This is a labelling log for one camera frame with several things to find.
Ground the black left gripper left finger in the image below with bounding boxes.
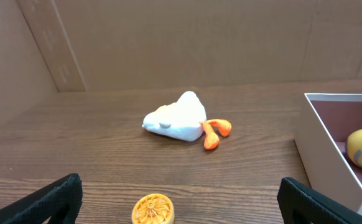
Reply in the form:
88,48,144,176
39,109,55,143
0,173,83,224

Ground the white box pink interior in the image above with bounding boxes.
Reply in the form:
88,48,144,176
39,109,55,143
295,93,362,215

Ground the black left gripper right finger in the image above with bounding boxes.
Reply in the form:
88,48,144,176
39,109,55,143
277,177,362,224

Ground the white plush duck toy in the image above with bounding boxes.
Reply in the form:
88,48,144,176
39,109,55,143
142,91,232,150

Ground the orange round fan toy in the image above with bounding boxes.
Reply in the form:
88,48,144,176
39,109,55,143
131,194,175,224

